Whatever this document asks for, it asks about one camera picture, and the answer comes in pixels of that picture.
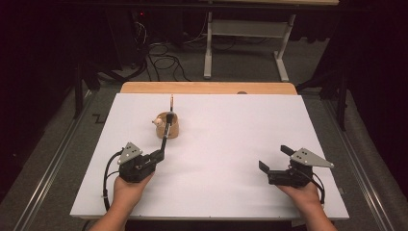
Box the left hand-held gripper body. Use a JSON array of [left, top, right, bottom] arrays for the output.
[[116, 141, 157, 184]]

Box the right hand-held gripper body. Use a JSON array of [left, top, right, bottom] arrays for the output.
[[268, 147, 335, 189]]

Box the black makeup brush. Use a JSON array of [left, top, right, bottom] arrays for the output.
[[161, 111, 176, 152]]

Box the tan bear pen holder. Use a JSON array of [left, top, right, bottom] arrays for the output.
[[151, 111, 180, 140]]

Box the person's right hand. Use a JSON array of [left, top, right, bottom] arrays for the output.
[[278, 182, 321, 214]]

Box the person's left hand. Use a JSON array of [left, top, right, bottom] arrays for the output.
[[113, 172, 154, 211]]

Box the white table board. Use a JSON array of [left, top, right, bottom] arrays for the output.
[[69, 92, 350, 220]]

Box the black metal stand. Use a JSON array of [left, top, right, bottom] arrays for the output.
[[296, 68, 349, 132], [74, 61, 101, 119]]

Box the wooden table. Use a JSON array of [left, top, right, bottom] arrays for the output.
[[119, 81, 298, 96]]

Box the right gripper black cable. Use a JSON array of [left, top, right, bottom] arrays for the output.
[[309, 171, 326, 206]]

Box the metal floor rail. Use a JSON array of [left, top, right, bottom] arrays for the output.
[[321, 99, 396, 231], [13, 90, 99, 231]]

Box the tangle of black cables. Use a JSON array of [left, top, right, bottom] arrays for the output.
[[133, 18, 193, 83]]

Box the white table frame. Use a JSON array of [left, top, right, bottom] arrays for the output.
[[203, 0, 340, 81]]

